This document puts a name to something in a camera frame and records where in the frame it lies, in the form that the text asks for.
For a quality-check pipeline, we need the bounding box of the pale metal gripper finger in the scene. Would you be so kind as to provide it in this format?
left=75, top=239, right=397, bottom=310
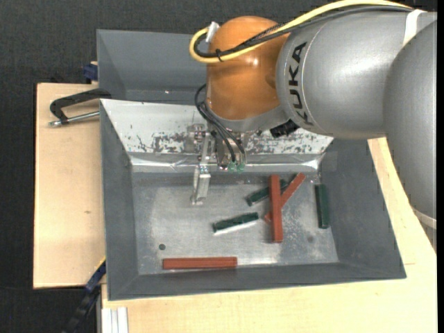
left=200, top=164, right=212, bottom=206
left=189, top=164, right=205, bottom=207

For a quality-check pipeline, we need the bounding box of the grey metal bin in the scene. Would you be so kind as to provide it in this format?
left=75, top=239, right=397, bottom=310
left=95, top=28, right=407, bottom=302

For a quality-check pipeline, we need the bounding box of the black cylinder on white bracket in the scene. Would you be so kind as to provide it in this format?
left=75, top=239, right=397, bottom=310
left=269, top=119, right=300, bottom=139

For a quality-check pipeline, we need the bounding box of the pale wood flat board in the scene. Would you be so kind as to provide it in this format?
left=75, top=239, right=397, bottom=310
left=32, top=81, right=108, bottom=290

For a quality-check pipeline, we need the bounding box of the red-brown flat block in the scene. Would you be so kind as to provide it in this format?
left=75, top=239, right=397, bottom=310
left=264, top=171, right=307, bottom=223
left=162, top=256, right=239, bottom=271
left=268, top=174, right=284, bottom=244

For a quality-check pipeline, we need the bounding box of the dark green flat block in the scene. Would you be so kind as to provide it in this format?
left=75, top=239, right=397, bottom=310
left=314, top=183, right=331, bottom=230
left=212, top=212, right=260, bottom=237
left=246, top=178, right=289, bottom=207

